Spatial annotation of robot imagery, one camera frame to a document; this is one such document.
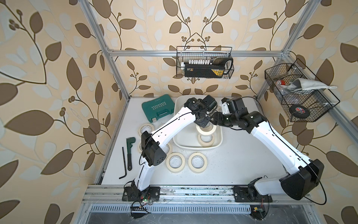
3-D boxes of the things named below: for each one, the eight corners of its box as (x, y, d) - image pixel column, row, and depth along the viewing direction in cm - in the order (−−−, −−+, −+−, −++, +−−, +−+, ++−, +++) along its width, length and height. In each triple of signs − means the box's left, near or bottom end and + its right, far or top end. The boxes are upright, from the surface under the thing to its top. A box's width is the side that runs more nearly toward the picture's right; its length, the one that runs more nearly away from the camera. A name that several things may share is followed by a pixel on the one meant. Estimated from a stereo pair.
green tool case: (151, 123, 105) (149, 119, 102) (141, 107, 116) (140, 103, 112) (178, 110, 114) (177, 106, 110) (166, 96, 124) (166, 92, 120)
